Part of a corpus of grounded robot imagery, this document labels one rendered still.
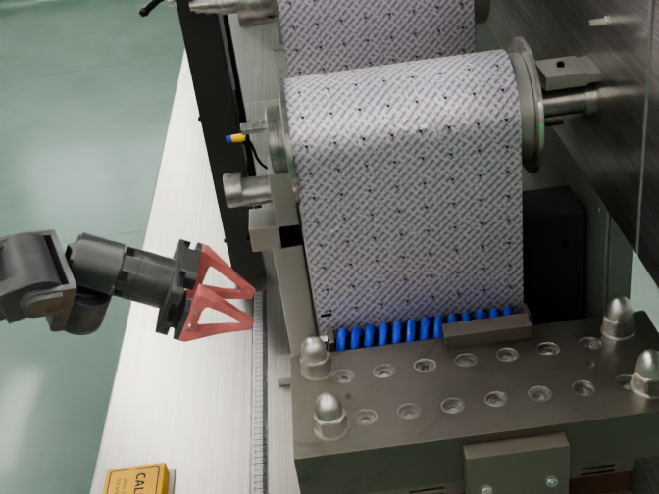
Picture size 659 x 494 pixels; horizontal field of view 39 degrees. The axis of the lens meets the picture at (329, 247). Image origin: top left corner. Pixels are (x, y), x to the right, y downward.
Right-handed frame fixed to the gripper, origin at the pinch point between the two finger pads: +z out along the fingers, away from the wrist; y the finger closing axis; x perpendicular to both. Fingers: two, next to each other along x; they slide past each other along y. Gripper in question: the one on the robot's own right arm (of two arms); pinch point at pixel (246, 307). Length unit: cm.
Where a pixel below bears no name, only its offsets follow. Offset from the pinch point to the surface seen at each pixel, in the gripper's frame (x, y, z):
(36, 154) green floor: -159, -296, -52
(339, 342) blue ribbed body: 1.2, 3.3, 10.7
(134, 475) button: -20.8, 8.7, -5.9
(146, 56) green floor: -143, -410, -19
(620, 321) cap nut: 17.0, 7.6, 36.2
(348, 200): 16.6, -0.3, 5.6
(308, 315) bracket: -4.1, -7.9, 9.4
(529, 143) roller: 28.9, -1.5, 21.1
